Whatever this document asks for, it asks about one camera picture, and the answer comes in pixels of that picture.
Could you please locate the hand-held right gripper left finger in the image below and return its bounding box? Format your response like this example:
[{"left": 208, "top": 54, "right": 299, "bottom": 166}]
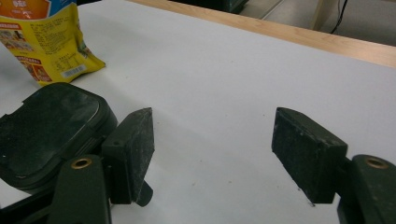
[{"left": 101, "top": 106, "right": 156, "bottom": 205}]

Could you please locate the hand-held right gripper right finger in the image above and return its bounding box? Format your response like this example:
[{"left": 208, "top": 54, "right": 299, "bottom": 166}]
[{"left": 271, "top": 106, "right": 348, "bottom": 204}]

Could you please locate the yellow refill pouch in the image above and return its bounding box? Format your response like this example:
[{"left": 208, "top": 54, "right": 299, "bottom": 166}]
[{"left": 0, "top": 0, "right": 106, "bottom": 87}]

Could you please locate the white paper sheet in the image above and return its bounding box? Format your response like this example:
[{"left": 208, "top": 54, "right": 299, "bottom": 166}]
[{"left": 0, "top": 0, "right": 396, "bottom": 224}]

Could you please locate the wooden table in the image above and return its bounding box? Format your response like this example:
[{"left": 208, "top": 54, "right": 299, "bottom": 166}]
[{"left": 125, "top": 0, "right": 396, "bottom": 69}]

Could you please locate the black cabinet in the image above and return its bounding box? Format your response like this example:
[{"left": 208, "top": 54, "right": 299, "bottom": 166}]
[{"left": 167, "top": 0, "right": 250, "bottom": 14}]

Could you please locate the light wooden frame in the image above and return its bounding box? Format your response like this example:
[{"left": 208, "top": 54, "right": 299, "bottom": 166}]
[{"left": 312, "top": 0, "right": 336, "bottom": 31}]

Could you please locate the thin black hanging cable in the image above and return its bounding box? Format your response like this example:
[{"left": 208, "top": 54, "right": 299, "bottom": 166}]
[{"left": 330, "top": 0, "right": 349, "bottom": 35}]

